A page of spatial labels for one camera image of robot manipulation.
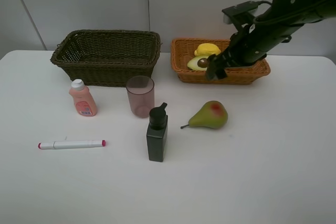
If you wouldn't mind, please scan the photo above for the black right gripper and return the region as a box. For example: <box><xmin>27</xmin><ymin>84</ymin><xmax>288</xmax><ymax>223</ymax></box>
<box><xmin>205</xmin><ymin>24</ymin><xmax>291</xmax><ymax>81</ymax></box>

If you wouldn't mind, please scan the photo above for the halved toy avocado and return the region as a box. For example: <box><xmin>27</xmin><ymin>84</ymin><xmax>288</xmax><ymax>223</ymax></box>
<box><xmin>187</xmin><ymin>56</ymin><xmax>208</xmax><ymax>71</ymax></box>

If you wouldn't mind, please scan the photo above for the yellow toy lemon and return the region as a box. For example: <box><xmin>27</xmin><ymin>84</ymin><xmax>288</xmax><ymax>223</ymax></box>
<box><xmin>194</xmin><ymin>43</ymin><xmax>221</xmax><ymax>57</ymax></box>

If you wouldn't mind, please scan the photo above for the green red toy pear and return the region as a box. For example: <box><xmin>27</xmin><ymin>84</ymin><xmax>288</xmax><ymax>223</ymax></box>
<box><xmin>180</xmin><ymin>101</ymin><xmax>228</xmax><ymax>130</ymax></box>

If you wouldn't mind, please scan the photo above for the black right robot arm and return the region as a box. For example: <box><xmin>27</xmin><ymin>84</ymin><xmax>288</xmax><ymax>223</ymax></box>
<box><xmin>205</xmin><ymin>0</ymin><xmax>335</xmax><ymax>81</ymax></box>

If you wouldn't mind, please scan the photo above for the orange wicker basket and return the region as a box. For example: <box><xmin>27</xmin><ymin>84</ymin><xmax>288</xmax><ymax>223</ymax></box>
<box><xmin>171</xmin><ymin>38</ymin><xmax>271</xmax><ymax>85</ymax></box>

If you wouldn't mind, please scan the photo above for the translucent pink plastic cup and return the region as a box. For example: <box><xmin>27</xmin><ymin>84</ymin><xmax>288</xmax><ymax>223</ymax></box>
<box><xmin>126</xmin><ymin>76</ymin><xmax>155</xmax><ymax>118</ymax></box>

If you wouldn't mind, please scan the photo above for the dark green pump bottle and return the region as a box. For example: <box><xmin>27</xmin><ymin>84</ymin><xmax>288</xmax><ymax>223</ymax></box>
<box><xmin>146</xmin><ymin>102</ymin><xmax>168</xmax><ymax>162</ymax></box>

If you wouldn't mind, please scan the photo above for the dark brown wicker basket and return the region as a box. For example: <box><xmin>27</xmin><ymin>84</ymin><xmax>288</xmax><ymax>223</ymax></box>
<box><xmin>50</xmin><ymin>29</ymin><xmax>161</xmax><ymax>87</ymax></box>

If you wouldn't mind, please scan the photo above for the pink lotion bottle white cap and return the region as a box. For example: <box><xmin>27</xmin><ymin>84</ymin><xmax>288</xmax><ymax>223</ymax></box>
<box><xmin>69</xmin><ymin>79</ymin><xmax>98</xmax><ymax>117</ymax></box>

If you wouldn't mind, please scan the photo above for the white marker with pink ends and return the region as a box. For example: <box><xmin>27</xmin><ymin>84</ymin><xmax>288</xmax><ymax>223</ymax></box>
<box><xmin>38</xmin><ymin>140</ymin><xmax>106</xmax><ymax>150</ymax></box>

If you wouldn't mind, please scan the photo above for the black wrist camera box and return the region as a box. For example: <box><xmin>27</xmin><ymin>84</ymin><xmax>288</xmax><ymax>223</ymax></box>
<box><xmin>222</xmin><ymin>1</ymin><xmax>259</xmax><ymax>25</ymax></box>

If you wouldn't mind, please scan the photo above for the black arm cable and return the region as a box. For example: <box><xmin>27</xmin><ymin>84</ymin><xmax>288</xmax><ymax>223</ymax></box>
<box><xmin>251</xmin><ymin>0</ymin><xmax>336</xmax><ymax>25</ymax></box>

